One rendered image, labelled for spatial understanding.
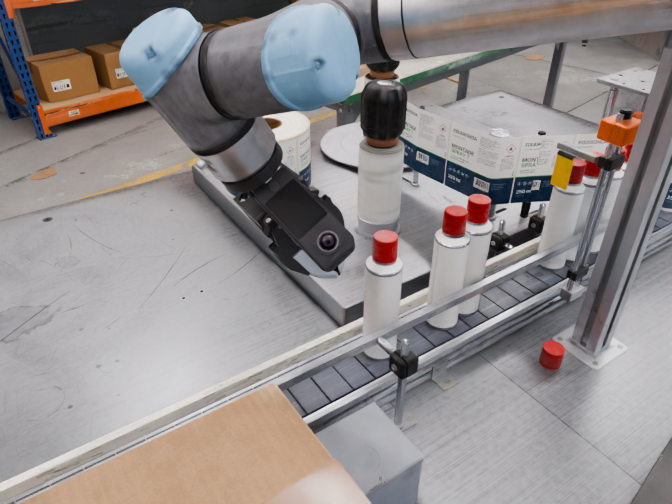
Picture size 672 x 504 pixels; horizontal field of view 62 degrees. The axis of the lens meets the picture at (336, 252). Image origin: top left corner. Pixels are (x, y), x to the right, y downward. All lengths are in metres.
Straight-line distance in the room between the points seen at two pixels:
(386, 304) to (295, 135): 0.53
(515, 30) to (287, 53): 0.19
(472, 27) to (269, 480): 0.39
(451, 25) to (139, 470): 0.43
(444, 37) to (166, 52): 0.23
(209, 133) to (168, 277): 0.64
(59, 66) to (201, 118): 3.84
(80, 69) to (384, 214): 3.52
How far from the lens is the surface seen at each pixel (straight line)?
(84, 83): 4.42
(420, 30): 0.52
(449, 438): 0.83
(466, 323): 0.93
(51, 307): 1.14
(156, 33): 0.50
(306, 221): 0.56
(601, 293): 0.96
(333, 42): 0.44
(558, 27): 0.51
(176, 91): 0.50
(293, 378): 0.71
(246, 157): 0.54
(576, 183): 1.01
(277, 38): 0.44
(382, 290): 0.76
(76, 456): 0.76
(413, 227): 1.15
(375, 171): 1.03
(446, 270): 0.84
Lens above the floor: 1.48
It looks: 34 degrees down
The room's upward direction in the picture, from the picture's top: straight up
